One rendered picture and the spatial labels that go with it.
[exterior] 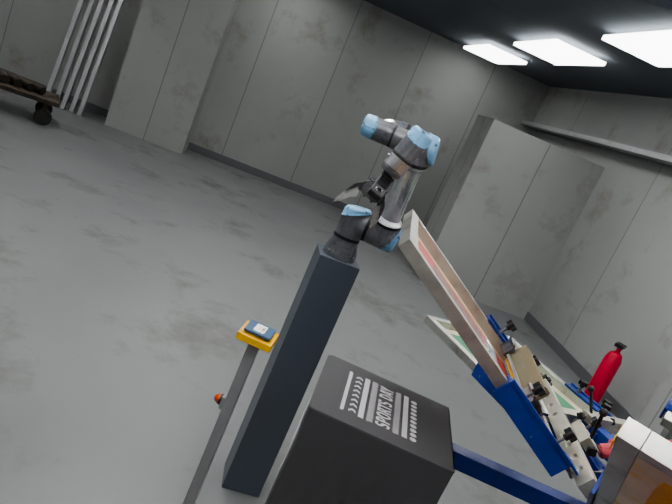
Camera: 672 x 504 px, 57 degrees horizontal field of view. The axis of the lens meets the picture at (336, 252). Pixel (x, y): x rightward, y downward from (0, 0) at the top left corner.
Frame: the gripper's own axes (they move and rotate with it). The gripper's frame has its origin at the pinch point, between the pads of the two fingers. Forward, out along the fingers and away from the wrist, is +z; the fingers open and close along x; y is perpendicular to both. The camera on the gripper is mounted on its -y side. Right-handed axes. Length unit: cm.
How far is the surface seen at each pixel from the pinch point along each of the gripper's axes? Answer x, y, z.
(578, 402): -137, 86, 12
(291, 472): -37, -22, 69
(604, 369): -284, 397, 26
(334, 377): -32, 5, 47
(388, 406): -51, 1, 41
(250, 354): -5, 10, 63
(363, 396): -42, 0, 44
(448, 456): -72, -14, 35
